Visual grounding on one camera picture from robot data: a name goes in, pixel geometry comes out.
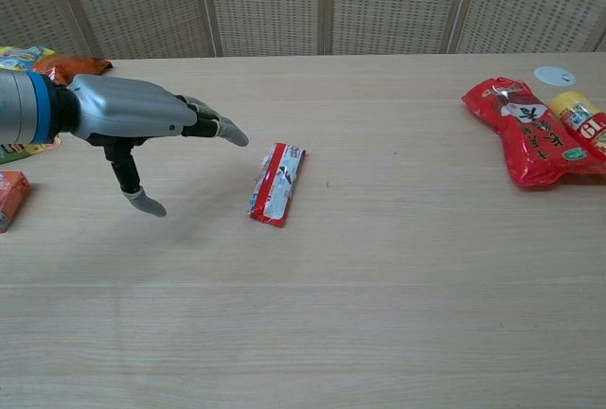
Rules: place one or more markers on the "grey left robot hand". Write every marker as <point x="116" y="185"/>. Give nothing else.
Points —
<point x="128" y="108"/>

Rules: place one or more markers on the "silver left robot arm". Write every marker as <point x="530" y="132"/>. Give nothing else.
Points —
<point x="23" y="106"/>

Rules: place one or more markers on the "large yellow snack bag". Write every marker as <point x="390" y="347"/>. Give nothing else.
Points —
<point x="21" y="56"/>

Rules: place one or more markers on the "red white snack packet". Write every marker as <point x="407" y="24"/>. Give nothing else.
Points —
<point x="277" y="184"/>

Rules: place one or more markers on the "yellow snack tube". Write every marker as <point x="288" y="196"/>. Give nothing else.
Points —
<point x="584" y="120"/>

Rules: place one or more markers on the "orange black chip bag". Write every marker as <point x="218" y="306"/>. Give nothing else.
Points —
<point x="76" y="68"/>

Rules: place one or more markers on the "small orange box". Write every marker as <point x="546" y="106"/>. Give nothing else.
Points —
<point x="12" y="198"/>

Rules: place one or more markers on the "woven wicker folding screen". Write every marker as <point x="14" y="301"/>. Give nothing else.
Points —
<point x="303" y="2"/>

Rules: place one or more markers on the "red bag with Chinese print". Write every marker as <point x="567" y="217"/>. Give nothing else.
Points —
<point x="530" y="134"/>

